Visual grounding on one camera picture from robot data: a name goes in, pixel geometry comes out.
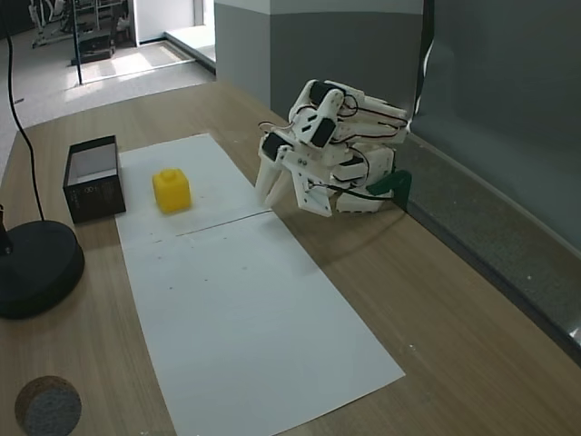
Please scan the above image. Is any yellow cube block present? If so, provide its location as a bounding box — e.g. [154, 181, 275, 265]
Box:
[152, 166, 194, 214]

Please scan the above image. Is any black camera cable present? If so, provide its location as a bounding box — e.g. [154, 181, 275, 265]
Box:
[336, 186, 395, 202]

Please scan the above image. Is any white exercise equipment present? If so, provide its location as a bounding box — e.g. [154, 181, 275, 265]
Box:
[27, 0, 74, 49]

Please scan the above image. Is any white paper sheet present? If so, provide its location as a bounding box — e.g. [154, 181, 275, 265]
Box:
[117, 132, 274, 238]
[114, 212, 407, 436]

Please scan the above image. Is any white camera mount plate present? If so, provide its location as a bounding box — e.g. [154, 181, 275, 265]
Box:
[290, 156, 338, 218]

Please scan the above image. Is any black metal shelf frame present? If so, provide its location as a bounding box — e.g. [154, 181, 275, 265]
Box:
[69, 0, 117, 87]

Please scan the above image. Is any black cable along wall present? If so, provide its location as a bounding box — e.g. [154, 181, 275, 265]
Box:
[409, 0, 438, 134]

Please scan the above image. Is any black round stand base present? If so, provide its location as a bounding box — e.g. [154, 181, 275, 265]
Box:
[0, 219, 86, 321]

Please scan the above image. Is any dark cardboard box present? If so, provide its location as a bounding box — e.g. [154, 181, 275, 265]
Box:
[62, 134, 127, 224]

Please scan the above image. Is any thin black stand cable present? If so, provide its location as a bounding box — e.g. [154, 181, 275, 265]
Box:
[5, 0, 47, 224]

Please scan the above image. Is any green table clamp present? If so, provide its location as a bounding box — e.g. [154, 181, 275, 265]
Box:
[367, 170, 414, 206]

